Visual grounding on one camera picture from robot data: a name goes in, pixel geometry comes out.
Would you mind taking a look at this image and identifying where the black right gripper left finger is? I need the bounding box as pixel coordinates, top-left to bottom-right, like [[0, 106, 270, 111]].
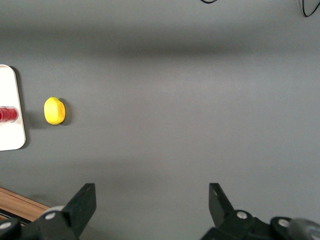
[[61, 182, 98, 237]]

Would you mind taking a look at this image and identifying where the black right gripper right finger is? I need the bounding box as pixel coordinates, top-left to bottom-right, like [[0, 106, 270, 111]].
[[208, 182, 254, 229]]

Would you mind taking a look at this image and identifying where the beige plastic tray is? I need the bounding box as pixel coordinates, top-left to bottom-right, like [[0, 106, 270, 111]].
[[0, 64, 27, 152]]

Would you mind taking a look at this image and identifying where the wooden drawer cabinet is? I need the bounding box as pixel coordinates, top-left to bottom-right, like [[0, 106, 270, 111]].
[[0, 186, 51, 226]]

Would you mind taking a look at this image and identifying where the yellow lemon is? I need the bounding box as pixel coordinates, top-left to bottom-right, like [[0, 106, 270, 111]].
[[43, 96, 67, 127]]

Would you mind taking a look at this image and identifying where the small red-capped bottle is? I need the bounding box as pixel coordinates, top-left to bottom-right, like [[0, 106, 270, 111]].
[[0, 105, 19, 124]]

